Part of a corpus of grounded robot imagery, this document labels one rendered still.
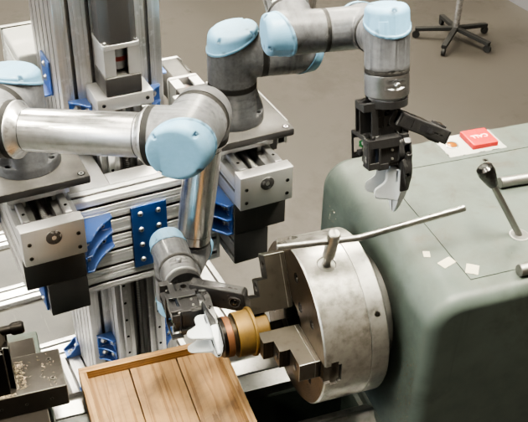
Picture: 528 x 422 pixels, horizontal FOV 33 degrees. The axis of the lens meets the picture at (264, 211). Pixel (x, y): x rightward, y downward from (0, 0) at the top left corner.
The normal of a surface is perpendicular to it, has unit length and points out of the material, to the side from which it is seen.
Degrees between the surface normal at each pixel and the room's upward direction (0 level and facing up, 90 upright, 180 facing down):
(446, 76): 0
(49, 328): 0
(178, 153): 89
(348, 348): 70
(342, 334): 61
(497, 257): 0
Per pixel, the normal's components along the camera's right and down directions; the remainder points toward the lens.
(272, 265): 0.29, 0.04
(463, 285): 0.02, -0.81
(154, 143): -0.11, 0.57
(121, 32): 0.44, 0.53
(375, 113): 0.33, 0.37
